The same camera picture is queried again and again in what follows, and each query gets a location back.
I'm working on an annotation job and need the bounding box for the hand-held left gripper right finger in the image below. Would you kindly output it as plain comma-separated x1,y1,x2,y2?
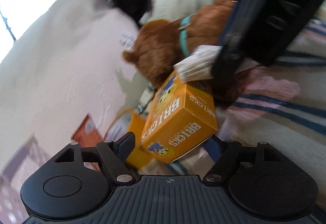
203,135,284,185

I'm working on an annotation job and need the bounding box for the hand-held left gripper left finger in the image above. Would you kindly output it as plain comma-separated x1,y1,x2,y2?
52,132,138,186

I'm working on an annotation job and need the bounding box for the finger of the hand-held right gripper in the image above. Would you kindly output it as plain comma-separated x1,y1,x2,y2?
242,0,326,67
213,0,270,80

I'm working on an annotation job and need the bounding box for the white tube with copper cap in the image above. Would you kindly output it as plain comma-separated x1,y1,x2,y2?
174,45,223,81

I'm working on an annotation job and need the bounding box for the orange printed toy box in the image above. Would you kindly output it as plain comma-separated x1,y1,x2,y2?
140,70,219,164

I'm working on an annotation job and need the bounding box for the plain orange flat packet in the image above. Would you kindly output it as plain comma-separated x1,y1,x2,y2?
127,112,154,167

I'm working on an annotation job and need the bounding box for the red orange snack packet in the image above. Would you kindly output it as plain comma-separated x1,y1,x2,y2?
72,114,103,143

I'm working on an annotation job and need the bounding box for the brown teddy bear teal collar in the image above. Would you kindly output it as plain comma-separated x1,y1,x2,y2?
122,0,249,106

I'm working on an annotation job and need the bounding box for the striped blanket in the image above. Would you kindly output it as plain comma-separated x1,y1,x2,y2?
138,18,326,189

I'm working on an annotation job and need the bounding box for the large white pillow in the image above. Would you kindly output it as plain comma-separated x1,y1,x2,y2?
0,0,143,171

